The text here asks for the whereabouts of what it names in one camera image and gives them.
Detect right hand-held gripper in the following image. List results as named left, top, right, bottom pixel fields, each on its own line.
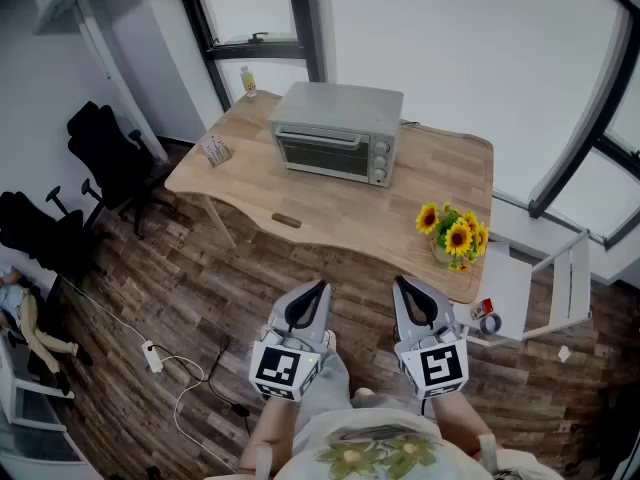
left=392, top=275, right=470, bottom=400

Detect glass oven door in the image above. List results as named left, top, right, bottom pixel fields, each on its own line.
left=272, top=123, right=372, bottom=179

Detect person's floral print shirt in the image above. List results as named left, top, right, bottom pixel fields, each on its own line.
left=272, top=410, right=551, bottom=480

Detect black floor cable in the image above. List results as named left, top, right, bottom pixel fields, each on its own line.
left=148, top=335, right=252, bottom=437

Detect person's grey trousers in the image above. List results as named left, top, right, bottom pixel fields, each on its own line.
left=292, top=347, right=426, bottom=450

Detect white cabinet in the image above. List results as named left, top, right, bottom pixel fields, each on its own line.
left=0, top=337, right=92, bottom=480

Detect white power cable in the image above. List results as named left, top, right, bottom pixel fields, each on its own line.
left=160, top=355, right=237, bottom=474
left=64, top=275, right=149, bottom=345

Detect white slatted chair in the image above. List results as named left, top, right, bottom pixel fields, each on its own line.
left=452, top=230, right=593, bottom=348

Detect silver toaster oven body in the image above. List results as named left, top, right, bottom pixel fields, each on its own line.
left=268, top=81, right=405, bottom=188

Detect clear bottle yellow label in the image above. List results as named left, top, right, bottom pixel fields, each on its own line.
left=239, top=65, right=259, bottom=98

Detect white metal post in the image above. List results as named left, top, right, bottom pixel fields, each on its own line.
left=29, top=0, right=169, bottom=165

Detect black office chair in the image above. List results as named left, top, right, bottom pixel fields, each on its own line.
left=66, top=100, right=176, bottom=242
left=0, top=185, right=109, bottom=292
left=597, top=382, right=640, bottom=472

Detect white power strip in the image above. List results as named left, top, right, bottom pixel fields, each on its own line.
left=141, top=340, right=165, bottom=374

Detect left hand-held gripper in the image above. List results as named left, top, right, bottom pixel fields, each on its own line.
left=248, top=280, right=334, bottom=403

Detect sunflower bouquet in vase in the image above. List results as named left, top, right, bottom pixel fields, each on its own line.
left=414, top=201, right=490, bottom=274

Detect person's left forearm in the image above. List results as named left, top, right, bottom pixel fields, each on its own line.
left=237, top=395, right=302, bottom=477

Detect person's right forearm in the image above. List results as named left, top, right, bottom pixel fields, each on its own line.
left=429, top=391, right=499, bottom=463

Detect black window frame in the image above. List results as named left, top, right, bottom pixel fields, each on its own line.
left=527, top=0, right=640, bottom=250
left=172, top=0, right=332, bottom=114

